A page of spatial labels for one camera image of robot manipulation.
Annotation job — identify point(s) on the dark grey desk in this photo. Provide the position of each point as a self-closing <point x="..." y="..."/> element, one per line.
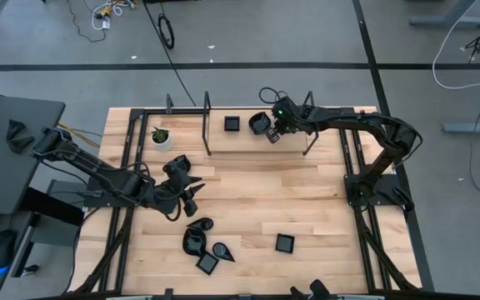
<point x="6" y="158"/>

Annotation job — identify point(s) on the black desk base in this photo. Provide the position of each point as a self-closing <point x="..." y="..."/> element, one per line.
<point x="44" y="216"/>

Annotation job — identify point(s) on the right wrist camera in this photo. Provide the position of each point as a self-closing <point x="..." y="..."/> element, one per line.
<point x="281" y="104"/>

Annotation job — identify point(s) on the black square mini plate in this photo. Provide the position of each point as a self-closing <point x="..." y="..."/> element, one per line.
<point x="207" y="262"/>
<point x="285" y="243"/>
<point x="231" y="123"/>

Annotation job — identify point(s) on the small succulent in white pot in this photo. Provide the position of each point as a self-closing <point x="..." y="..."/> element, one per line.
<point x="161" y="139"/>

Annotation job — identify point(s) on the wooden riser with black legs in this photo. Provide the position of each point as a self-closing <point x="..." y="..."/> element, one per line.
<point x="256" y="143"/>

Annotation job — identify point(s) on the black crumpled cloth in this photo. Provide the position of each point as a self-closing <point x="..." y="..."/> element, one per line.
<point x="17" y="135"/>

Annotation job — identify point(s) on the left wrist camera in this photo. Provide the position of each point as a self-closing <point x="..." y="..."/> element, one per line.
<point x="190" y="207"/>

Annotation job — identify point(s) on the black rounded mini plate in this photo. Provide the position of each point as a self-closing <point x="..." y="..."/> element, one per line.
<point x="260" y="123"/>
<point x="194" y="241"/>

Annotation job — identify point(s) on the grey table leg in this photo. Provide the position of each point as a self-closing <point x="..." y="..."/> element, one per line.
<point x="448" y="18"/>
<point x="477" y="125"/>

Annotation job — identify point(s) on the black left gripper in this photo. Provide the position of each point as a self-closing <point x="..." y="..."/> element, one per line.
<point x="173" y="187"/>

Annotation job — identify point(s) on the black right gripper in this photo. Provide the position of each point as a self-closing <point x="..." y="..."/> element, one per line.
<point x="288" y="116"/>

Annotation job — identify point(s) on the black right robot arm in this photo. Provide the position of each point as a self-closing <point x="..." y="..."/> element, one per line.
<point x="373" y="125"/>

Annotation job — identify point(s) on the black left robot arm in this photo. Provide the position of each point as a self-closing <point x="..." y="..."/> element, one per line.
<point x="98" y="171"/>

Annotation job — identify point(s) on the black teardrop mini plate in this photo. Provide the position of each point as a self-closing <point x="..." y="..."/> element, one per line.
<point x="200" y="223"/>
<point x="222" y="251"/>

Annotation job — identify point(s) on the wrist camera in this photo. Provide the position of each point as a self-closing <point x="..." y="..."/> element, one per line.
<point x="281" y="104"/>
<point x="190" y="207"/>

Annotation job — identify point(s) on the black computer mouse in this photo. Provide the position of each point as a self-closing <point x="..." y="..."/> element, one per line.
<point x="1" y="250"/>

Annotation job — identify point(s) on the black aluminium rig frame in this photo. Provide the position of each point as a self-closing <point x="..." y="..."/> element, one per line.
<point x="136" y="137"/>

